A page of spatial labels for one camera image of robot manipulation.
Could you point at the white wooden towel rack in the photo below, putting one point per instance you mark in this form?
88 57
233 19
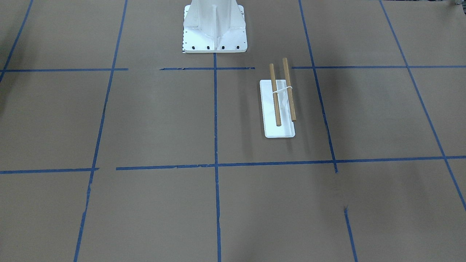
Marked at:
278 107

